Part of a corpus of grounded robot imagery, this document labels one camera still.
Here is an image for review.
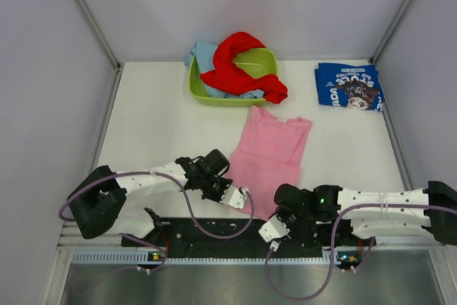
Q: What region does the pink t shirt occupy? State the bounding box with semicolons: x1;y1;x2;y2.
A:
227;106;312;221

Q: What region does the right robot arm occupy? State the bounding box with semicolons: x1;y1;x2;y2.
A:
262;181;456;247

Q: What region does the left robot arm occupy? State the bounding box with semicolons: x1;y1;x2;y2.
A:
68;149;244;246

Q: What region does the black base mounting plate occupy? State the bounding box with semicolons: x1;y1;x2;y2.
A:
121;216;378;258

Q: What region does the red t shirt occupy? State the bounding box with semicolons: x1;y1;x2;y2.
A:
200;31;288;104

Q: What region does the light blue t shirt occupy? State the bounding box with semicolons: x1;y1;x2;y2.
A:
184;40;264;99

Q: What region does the green plastic basin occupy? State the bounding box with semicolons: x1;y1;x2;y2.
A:
188;48;278;107

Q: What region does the folded blue printed t shirt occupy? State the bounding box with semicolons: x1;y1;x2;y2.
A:
314;63;385;112

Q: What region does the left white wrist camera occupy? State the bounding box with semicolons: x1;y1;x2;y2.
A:
219;185;248;209

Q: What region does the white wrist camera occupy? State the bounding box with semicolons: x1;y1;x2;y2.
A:
219;185;248;209
258;215;290;252

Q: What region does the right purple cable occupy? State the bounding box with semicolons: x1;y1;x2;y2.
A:
263;202;457;301

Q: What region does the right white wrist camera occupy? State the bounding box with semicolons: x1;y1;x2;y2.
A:
258;215;290;252

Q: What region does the aluminium frame rail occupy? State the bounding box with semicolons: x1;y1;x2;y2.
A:
58;224;446;251

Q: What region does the grey slotted cable duct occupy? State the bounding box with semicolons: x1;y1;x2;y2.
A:
71;250;330;266

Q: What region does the left aluminium corner post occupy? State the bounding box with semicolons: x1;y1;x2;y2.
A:
73;0;121;70

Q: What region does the aluminium corner post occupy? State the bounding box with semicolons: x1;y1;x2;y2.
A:
73;0;121;70
368;0;415;64

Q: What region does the right aluminium corner post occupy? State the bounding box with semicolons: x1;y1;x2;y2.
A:
368;0;415;64

